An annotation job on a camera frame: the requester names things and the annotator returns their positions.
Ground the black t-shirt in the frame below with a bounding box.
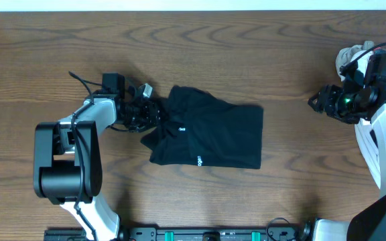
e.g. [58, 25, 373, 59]
[141, 86, 264, 169]

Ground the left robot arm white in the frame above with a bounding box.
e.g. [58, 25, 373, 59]
[33, 94, 162, 240]

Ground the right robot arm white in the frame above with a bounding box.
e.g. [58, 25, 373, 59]
[308, 84, 386, 240]

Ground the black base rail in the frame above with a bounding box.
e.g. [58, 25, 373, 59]
[44, 217, 314, 241]

